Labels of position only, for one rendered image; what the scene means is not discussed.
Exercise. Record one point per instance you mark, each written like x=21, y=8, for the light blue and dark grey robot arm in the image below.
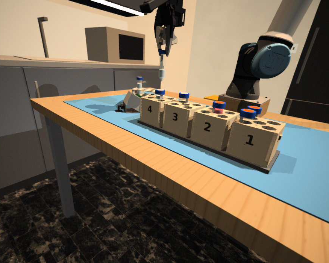
x=266, y=58

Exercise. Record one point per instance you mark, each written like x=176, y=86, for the light blue bench mat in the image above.
x=299, y=176

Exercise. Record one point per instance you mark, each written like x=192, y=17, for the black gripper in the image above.
x=170, y=14

